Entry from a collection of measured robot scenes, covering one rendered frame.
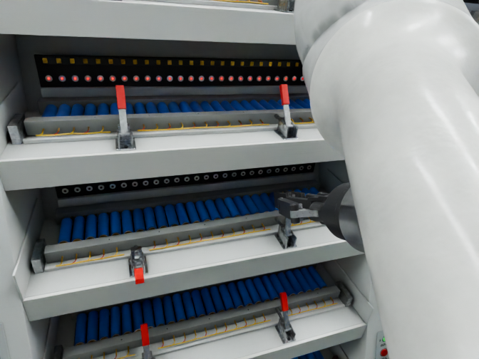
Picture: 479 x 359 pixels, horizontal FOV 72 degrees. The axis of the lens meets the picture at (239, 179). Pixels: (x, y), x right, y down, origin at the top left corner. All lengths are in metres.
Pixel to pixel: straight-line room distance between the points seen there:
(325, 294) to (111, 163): 0.53
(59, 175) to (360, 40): 0.42
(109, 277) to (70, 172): 0.17
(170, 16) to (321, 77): 0.34
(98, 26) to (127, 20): 0.04
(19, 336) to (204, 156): 0.37
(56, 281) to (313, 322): 0.49
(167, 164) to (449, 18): 0.40
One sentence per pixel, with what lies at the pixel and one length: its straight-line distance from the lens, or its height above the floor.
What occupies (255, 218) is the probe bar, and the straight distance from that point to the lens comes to 0.64.
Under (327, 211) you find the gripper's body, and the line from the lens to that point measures 0.43.
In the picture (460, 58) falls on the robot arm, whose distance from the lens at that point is 0.21.
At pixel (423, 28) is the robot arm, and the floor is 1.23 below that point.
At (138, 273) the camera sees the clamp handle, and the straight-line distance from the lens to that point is 0.51.
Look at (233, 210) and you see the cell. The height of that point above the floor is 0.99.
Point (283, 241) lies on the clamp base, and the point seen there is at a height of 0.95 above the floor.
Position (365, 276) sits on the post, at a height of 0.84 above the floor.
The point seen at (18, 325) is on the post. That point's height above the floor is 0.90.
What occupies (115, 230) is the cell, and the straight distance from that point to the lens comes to 0.63.
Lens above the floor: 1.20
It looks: 12 degrees down
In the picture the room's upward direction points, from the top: 2 degrees counter-clockwise
